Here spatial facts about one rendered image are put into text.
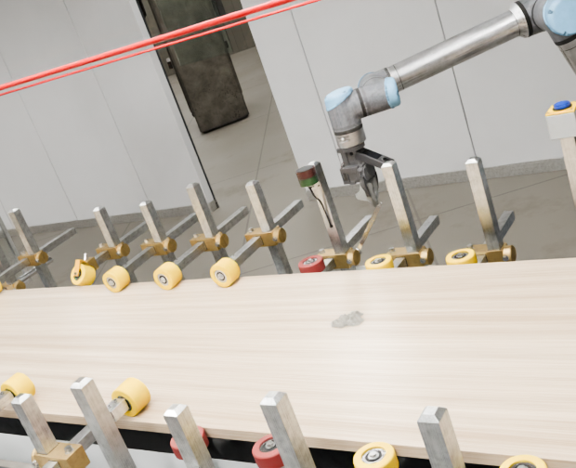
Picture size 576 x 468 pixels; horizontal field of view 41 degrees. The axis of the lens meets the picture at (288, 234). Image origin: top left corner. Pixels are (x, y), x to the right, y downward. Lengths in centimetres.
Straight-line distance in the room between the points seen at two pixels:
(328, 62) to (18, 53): 302
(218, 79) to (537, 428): 845
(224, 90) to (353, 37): 458
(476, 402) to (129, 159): 554
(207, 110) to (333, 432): 826
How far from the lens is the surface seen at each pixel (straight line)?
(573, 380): 158
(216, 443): 183
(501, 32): 254
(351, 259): 246
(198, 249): 273
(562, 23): 243
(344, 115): 233
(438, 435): 117
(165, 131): 645
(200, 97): 966
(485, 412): 155
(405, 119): 530
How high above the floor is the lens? 181
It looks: 20 degrees down
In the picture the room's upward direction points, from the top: 20 degrees counter-clockwise
